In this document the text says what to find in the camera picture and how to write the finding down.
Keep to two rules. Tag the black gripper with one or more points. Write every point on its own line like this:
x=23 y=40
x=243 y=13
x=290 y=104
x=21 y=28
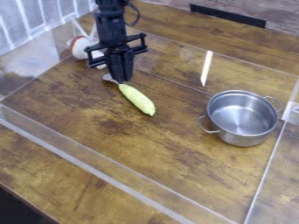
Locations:
x=115 y=44

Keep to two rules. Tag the green handled metal spoon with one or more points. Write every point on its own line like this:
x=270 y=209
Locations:
x=134 y=95

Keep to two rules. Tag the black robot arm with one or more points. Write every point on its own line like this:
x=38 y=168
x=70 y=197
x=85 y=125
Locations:
x=115 y=7

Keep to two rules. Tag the white mushroom toy red cap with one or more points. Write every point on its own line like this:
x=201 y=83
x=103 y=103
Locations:
x=78 y=45

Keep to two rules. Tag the clear acrylic stand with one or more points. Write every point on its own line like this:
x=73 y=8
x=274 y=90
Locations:
x=77 y=32

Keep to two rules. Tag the black bar on table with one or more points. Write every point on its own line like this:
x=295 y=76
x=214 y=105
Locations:
x=229 y=15

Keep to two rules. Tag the stainless steel pot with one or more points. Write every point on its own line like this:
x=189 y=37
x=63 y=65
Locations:
x=241 y=117

